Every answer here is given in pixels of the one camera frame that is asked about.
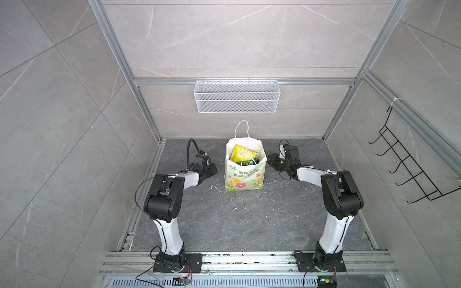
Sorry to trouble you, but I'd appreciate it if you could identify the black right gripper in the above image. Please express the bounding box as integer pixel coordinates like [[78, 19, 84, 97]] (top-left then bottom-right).
[[264, 153, 291, 172]]

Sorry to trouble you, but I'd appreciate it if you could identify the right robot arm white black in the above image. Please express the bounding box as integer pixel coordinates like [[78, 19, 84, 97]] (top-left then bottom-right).
[[268, 154, 364, 272]]

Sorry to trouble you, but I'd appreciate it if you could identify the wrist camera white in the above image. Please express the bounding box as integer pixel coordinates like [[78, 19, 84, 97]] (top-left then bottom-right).
[[281, 144, 300, 162], [195, 150, 211, 167]]

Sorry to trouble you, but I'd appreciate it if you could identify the yellow chips snack bag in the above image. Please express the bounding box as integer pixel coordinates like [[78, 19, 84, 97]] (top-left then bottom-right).
[[230, 144, 260, 166]]

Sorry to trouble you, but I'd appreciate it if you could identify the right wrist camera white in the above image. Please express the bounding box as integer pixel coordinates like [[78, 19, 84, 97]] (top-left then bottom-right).
[[281, 144, 300, 162]]

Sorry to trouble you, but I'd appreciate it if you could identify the white floral paper bag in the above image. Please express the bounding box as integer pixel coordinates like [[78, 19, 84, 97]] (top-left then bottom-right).
[[224, 127, 267, 192]]

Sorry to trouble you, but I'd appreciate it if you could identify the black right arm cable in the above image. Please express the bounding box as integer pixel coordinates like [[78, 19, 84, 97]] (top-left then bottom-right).
[[278, 139, 291, 181]]

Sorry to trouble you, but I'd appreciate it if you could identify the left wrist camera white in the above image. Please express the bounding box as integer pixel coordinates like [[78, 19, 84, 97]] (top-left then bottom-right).
[[195, 150, 211, 167]]

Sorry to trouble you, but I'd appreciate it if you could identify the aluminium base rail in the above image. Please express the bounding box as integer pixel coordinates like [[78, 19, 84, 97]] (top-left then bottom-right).
[[98, 250, 405, 288]]

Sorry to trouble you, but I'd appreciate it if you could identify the white wire mesh basket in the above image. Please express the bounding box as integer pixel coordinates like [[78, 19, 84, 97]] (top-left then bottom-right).
[[194, 80, 281, 114]]

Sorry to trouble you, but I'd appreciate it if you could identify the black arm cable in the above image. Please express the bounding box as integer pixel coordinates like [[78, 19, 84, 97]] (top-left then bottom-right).
[[278, 139, 291, 181], [185, 138, 201, 172]]

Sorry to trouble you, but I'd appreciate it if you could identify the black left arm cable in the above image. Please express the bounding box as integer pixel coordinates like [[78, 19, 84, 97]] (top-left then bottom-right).
[[185, 138, 201, 172]]

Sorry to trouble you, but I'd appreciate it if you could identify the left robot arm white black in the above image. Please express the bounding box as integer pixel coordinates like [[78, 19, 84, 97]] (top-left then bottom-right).
[[142, 163, 217, 272]]

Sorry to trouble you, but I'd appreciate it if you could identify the black wire hook rack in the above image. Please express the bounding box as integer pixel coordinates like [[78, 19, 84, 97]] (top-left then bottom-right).
[[368, 107, 461, 204]]

